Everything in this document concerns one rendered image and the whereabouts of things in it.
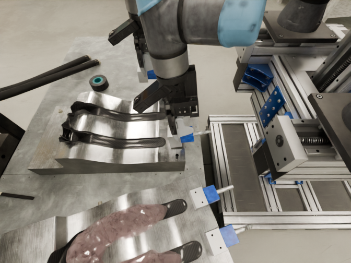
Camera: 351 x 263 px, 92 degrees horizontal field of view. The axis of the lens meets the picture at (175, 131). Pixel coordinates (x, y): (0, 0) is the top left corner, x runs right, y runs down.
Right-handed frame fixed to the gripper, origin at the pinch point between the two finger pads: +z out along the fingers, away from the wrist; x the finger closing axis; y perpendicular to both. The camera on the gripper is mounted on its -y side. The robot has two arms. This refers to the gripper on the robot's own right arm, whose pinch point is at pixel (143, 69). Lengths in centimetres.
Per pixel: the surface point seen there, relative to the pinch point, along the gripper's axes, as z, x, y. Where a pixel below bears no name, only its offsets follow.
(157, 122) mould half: 6.3, -21.3, 5.3
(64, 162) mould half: 4.6, -36.0, -21.4
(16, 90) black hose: 3.7, -6.4, -48.6
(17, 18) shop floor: 95, 263, -246
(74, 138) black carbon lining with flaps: 7.9, -25.7, -23.2
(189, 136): 0.9, -30.5, 15.7
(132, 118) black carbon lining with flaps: 7.3, -18.2, -4.0
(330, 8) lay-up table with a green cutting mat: 60, 197, 223
